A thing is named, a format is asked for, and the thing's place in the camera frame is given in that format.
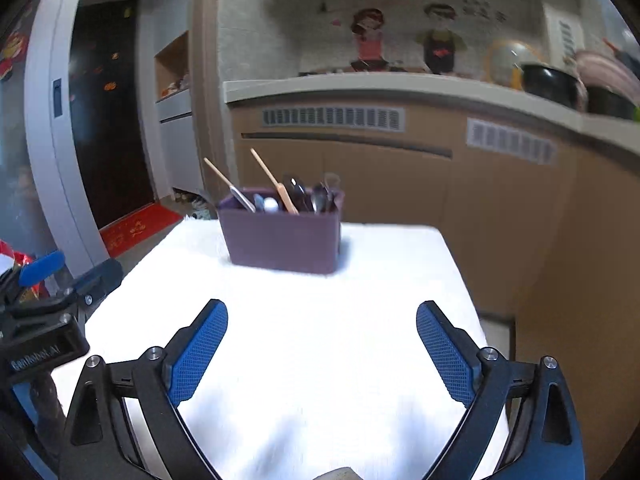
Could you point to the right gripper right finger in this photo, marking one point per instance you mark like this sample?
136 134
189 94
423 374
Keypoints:
453 352

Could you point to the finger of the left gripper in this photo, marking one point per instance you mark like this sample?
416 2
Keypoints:
39 270
87 293

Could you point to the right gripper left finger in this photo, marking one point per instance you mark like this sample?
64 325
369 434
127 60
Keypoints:
190 351

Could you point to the wooden chopstick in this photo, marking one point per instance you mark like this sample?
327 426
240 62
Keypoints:
235 192

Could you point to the metal spoon white ball end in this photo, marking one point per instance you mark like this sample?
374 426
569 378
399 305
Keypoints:
269 205

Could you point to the light wooden handled utensil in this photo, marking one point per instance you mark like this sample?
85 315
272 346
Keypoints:
280 188

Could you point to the dark long-handled spoon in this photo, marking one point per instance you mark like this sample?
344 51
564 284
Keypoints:
296 191

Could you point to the metal shovel-shaped spoon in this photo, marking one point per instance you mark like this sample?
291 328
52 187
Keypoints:
332 183

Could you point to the small metal spoon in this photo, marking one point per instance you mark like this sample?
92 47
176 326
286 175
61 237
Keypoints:
320 198

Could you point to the wooden kitchen counter cabinet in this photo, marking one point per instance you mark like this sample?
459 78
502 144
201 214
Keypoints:
555 248

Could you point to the red door mat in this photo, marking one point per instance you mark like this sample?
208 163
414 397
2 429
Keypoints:
127 232

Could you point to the white textured table cloth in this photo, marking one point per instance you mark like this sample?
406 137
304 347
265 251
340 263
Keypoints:
315 372

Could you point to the purple plastic utensil caddy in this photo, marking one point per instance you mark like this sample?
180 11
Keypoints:
303 243

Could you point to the black entrance door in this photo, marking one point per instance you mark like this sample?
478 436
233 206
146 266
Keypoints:
104 110

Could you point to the grey vent grille right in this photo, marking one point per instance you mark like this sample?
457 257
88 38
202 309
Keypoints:
505 140

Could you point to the grey vent grille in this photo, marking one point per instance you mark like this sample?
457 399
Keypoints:
376 118
505 140

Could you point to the grey vent grille left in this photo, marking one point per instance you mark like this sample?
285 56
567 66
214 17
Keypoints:
376 118

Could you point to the black wok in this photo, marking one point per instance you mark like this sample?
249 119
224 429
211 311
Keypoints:
552 84

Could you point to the cartoon boy wall sticker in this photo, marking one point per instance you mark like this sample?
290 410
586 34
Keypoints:
440 44

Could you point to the cartoon girl wall sticker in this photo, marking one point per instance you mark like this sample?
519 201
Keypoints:
367 31

